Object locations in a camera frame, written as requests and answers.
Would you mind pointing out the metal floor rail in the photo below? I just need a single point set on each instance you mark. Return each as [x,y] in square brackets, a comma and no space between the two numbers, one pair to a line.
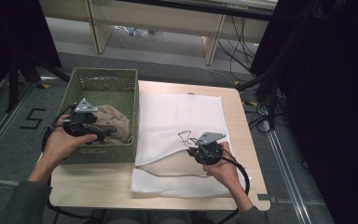
[3,124]
[287,174]

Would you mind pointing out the green woven basket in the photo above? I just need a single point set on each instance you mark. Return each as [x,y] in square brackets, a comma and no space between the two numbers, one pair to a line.
[112,90]

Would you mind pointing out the black metal stand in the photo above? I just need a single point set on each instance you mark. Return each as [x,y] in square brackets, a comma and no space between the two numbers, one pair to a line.
[272,93]

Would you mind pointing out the light wooden desk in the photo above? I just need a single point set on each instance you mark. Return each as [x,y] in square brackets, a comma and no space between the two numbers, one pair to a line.
[155,18]

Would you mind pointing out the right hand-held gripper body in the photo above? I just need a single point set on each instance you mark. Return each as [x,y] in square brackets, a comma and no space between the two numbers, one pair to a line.
[209,154]

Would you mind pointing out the person's left hand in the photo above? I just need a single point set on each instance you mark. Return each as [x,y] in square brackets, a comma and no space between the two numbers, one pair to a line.
[60,144]

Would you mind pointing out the black tripod stand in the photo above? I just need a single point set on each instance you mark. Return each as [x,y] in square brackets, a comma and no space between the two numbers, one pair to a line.
[14,81]

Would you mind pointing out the white mesh laundry bag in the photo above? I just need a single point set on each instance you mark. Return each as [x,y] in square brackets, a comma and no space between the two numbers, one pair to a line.
[174,118]

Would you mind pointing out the grey floor strip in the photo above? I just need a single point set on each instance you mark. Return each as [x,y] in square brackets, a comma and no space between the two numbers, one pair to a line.
[0,182]

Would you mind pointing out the beige cloth garment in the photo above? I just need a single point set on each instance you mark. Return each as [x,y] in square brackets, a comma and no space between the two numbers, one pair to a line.
[116,123]

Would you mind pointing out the black curtain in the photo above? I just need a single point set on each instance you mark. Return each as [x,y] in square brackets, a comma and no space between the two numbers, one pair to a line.
[332,109]
[9,37]

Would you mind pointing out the person's right hand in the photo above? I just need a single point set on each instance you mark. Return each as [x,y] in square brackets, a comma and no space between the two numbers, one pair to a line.
[223,171]

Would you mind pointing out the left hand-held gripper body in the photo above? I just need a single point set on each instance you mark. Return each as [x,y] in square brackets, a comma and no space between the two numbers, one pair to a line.
[80,119]

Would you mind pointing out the clear plastic clutter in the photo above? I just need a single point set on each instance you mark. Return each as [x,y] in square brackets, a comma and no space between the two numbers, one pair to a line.
[133,30]

